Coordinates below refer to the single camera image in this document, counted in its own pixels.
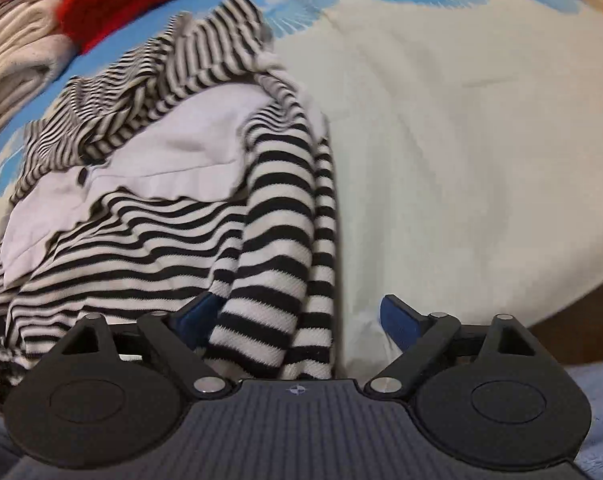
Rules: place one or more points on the black white striped hooded garment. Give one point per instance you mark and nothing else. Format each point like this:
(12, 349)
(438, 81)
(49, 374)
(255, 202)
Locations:
(156, 240)

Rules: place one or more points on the red folded blanket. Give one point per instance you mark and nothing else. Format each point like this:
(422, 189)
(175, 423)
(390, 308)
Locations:
(131, 0)

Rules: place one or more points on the person's blue pants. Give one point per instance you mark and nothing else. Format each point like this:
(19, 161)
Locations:
(596, 410)

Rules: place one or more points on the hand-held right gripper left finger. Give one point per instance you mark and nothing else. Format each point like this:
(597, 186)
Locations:
(196, 320)

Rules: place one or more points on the cream rolled blanket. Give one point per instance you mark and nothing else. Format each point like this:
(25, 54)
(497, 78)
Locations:
(16, 60)

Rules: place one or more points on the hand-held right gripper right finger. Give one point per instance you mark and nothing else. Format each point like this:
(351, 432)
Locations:
(399, 322)

